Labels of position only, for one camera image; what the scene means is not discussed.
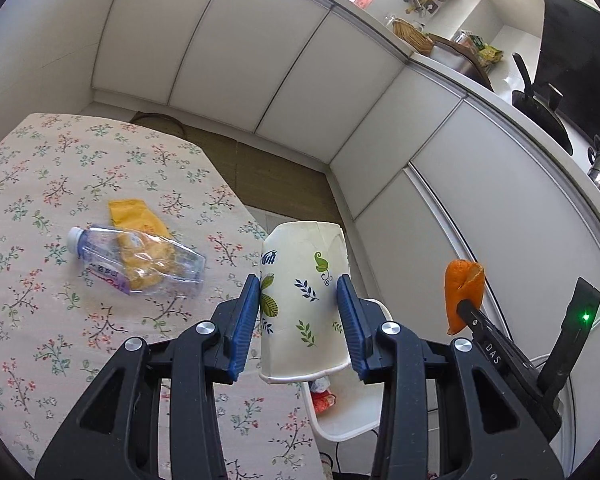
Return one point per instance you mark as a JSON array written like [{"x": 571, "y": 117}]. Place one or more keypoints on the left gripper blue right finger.
[{"x": 484, "y": 430}]

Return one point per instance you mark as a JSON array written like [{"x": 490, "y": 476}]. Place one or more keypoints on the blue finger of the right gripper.
[{"x": 576, "y": 326}]

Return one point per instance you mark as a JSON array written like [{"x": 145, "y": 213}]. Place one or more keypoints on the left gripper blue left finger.
[{"x": 112, "y": 431}]

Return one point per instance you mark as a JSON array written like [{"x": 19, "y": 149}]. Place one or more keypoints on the clear plastic water bottle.
[{"x": 135, "y": 262}]

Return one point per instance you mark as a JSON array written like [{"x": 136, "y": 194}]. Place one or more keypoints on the white floral paper cup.
[{"x": 301, "y": 332}]

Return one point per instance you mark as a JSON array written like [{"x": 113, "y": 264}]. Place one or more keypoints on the yellow snack wrapper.
[{"x": 136, "y": 216}]

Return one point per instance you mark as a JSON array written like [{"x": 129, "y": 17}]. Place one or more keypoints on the white plastic trash bin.
[{"x": 357, "y": 407}]

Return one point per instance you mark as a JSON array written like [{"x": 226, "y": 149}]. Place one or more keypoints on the white kitchen cabinets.
[{"x": 426, "y": 165}]

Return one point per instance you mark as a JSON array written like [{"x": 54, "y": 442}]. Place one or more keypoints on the floral tablecloth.
[{"x": 59, "y": 324}]

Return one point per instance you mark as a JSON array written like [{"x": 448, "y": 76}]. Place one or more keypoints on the black frying pan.
[{"x": 543, "y": 115}]

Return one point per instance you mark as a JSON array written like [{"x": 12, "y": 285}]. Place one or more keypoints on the black range hood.
[{"x": 569, "y": 61}]

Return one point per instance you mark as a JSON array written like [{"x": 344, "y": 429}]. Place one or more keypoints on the green yellow snack bags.
[{"x": 487, "y": 55}]

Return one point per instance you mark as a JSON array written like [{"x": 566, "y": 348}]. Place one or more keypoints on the wooden cutting board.
[{"x": 459, "y": 58}]

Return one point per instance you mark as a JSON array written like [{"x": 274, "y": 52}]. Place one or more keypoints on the wicker basket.
[{"x": 412, "y": 36}]

